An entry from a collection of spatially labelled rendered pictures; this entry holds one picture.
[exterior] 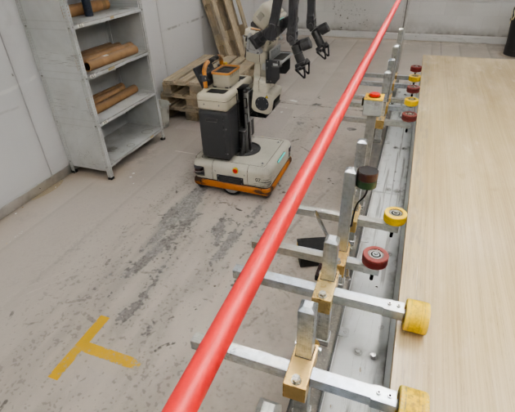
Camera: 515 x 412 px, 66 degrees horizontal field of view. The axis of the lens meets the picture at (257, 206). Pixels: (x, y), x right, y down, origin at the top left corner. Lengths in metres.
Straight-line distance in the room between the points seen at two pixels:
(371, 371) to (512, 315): 0.43
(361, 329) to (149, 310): 1.33
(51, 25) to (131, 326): 2.21
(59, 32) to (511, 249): 3.07
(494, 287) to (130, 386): 1.60
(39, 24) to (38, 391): 2.47
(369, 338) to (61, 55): 2.91
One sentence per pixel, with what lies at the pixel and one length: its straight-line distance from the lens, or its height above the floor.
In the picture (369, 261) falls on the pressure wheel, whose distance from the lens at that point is 1.27.
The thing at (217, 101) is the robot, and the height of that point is 0.77.
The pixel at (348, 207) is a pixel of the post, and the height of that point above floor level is 1.05.
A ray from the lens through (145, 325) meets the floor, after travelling 2.33.
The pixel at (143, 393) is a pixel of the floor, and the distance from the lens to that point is 2.10.
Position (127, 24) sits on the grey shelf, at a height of 1.11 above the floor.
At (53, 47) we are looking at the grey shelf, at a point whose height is 1.10.
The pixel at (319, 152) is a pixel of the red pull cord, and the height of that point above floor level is 1.64.
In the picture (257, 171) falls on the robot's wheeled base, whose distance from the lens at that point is 3.02.
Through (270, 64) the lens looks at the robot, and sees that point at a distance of 2.87.
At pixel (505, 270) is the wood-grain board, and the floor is 0.90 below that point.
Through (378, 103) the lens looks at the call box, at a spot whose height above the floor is 1.21.
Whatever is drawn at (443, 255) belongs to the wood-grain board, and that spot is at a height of 0.90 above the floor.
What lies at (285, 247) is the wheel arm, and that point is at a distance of 1.36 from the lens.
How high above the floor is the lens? 1.74
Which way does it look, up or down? 34 degrees down
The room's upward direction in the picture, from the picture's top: 2 degrees counter-clockwise
